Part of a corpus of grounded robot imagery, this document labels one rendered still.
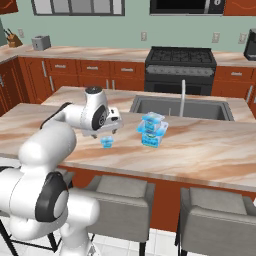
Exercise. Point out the grey kitchen sink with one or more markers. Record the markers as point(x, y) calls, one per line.
point(196, 109)

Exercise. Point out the grey framed window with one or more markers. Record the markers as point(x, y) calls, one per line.
point(78, 6)

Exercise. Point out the small blue yogurt container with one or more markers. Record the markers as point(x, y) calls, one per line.
point(107, 142)

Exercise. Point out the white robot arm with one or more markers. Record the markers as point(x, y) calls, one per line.
point(46, 143)

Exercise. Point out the white sink tap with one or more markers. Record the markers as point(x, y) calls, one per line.
point(183, 96)

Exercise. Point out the black stove with oven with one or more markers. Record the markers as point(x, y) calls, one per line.
point(180, 71)

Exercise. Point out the short red-brown base cupboard run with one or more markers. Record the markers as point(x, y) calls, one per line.
point(233, 83)

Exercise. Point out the long red-brown base cupboard run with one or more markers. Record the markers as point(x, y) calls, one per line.
point(83, 71)

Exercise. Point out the grey toaster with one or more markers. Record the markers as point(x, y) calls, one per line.
point(41, 42)

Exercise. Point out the white wall socket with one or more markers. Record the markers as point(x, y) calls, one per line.
point(143, 36)
point(216, 37)
point(242, 38)
point(21, 33)

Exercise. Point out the wide red-brown wall cupboard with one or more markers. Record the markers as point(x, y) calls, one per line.
point(240, 7)

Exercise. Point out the red-brown island cupboard panel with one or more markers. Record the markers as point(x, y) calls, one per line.
point(166, 206)

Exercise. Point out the medium blue yogurt container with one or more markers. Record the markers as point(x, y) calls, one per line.
point(150, 119)

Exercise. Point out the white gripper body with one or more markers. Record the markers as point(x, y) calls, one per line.
point(103, 128)

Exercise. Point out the brown knife block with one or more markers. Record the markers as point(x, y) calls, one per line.
point(14, 40)

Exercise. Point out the narrow red-brown wall cupboard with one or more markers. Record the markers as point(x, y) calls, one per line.
point(7, 6)

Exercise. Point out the black microwave oven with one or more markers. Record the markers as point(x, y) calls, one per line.
point(185, 6)

